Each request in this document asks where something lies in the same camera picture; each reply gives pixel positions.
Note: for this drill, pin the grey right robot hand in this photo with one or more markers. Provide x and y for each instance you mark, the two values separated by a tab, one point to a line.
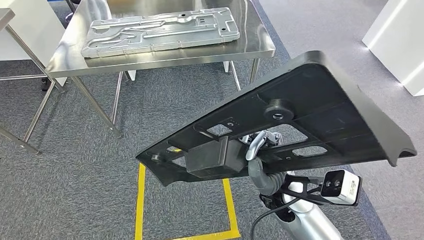
261	180

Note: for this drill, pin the black plastic car part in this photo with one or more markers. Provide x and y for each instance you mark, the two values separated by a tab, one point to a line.
331	92

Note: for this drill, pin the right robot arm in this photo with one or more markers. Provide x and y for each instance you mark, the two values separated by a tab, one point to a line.
311	225

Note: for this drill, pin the stainless steel workbench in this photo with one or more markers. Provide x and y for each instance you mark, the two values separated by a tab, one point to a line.
251	26

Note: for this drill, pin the white stand legs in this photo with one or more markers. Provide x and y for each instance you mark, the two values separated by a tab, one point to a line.
131	75

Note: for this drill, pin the large stamped metal plate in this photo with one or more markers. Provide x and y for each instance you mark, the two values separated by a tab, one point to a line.
165	36

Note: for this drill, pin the white block plinth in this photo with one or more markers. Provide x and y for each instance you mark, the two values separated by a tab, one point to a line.
397	39

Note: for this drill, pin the black caster wheel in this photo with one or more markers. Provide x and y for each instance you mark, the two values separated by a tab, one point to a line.
46	84

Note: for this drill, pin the white cabinet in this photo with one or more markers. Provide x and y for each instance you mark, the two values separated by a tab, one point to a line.
30	33

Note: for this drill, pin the black camera bracket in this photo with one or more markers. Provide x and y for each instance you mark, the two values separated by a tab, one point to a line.
314	198

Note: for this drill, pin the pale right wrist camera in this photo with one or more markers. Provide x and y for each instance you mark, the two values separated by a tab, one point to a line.
348	188

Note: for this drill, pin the steel frame table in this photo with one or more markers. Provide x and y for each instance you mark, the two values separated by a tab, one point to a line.
5	18

